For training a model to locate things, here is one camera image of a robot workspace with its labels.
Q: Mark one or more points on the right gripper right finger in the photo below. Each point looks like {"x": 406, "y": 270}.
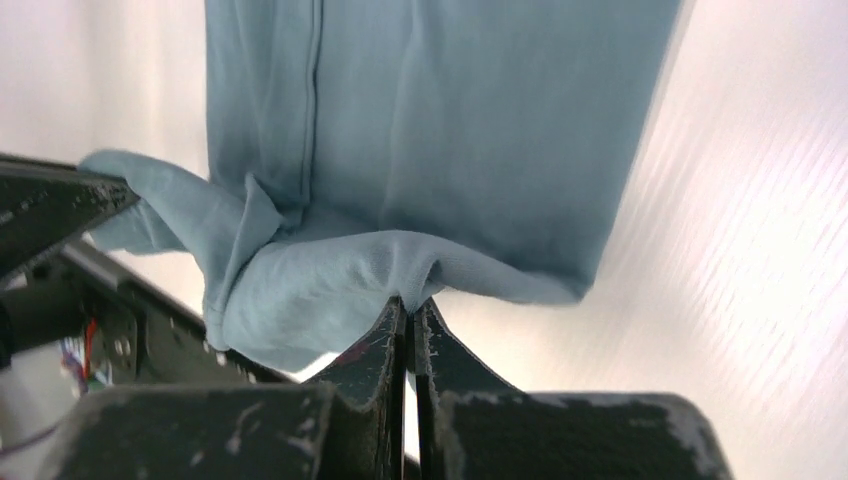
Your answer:
{"x": 473, "y": 424}

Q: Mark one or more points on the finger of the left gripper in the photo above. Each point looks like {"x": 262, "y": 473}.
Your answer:
{"x": 45, "y": 205}

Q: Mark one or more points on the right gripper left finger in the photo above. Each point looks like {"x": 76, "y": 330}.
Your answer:
{"x": 346, "y": 422}

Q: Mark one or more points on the blue-grey t-shirt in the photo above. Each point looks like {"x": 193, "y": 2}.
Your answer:
{"x": 360, "y": 150}

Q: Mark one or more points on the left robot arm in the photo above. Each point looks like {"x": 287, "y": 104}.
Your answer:
{"x": 32, "y": 400}

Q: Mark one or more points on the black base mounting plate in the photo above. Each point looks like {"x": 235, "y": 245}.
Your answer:
{"x": 141, "y": 333}

